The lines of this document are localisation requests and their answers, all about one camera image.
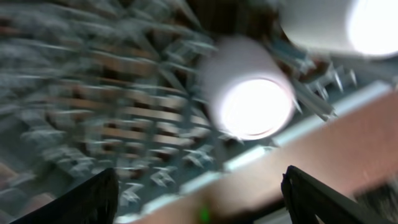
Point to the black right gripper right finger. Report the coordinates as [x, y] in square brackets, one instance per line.
[310, 201]

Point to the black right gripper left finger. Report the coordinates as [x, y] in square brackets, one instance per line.
[95, 201]

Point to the pink cup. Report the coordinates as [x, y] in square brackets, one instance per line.
[248, 96]

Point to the pale green cup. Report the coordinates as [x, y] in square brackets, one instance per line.
[355, 28]

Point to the grey dishwasher rack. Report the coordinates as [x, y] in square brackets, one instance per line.
[87, 85]

